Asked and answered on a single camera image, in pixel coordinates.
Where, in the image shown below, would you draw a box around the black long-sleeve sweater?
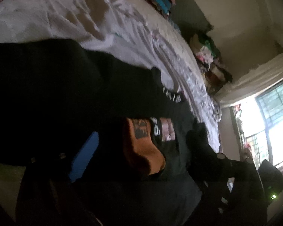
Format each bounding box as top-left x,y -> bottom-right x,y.
0,39 -> 206,225

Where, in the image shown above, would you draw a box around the pile of mixed clothes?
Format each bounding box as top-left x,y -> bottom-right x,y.
189,32 -> 233,95

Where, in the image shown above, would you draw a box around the window with grille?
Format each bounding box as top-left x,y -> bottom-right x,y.
231,80 -> 283,168

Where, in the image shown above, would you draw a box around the cream curtain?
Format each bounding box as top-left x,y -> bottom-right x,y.
215,53 -> 283,108

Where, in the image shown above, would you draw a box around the beige bed sheet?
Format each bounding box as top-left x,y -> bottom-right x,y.
122,0 -> 204,76

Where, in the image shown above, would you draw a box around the dark grey headboard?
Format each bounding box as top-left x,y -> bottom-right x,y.
170,0 -> 213,39

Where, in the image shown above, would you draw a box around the lilac printed duvet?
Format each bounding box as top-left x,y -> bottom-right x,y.
0,0 -> 221,152

